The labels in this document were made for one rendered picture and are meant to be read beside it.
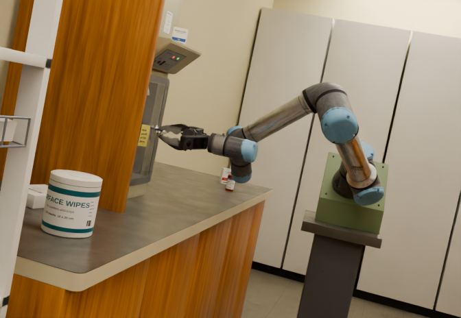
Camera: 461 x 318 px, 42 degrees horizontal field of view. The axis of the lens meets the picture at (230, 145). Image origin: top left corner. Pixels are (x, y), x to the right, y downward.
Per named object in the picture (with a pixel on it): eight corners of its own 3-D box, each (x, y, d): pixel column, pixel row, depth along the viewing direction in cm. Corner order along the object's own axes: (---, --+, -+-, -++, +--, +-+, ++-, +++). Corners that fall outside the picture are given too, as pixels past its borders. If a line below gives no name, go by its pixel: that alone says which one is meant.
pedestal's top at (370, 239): (374, 234, 267) (376, 225, 267) (380, 249, 236) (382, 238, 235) (304, 218, 272) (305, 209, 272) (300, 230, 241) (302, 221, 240)
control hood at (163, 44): (132, 63, 193) (138, 32, 192) (169, 73, 224) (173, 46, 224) (165, 69, 190) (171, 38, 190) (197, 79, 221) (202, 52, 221)
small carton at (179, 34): (170, 43, 209) (173, 26, 208) (171, 44, 214) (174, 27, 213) (184, 46, 209) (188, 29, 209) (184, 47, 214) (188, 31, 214)
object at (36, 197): (3, 199, 174) (5, 185, 174) (42, 196, 189) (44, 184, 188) (32, 209, 169) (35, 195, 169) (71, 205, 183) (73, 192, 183)
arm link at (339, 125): (379, 174, 239) (343, 83, 201) (389, 203, 229) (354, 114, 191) (350, 184, 242) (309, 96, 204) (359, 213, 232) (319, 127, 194)
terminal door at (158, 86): (111, 188, 197) (134, 69, 194) (148, 182, 226) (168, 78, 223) (113, 189, 197) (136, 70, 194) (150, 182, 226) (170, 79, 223)
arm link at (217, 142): (220, 157, 207) (224, 135, 206) (208, 155, 208) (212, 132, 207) (226, 154, 214) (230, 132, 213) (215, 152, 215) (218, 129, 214)
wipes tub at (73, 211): (29, 229, 148) (40, 170, 147) (57, 221, 161) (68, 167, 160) (75, 242, 145) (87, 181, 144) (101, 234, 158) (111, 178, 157)
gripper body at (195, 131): (186, 144, 220) (217, 151, 216) (177, 148, 211) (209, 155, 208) (188, 124, 218) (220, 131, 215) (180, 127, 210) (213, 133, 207)
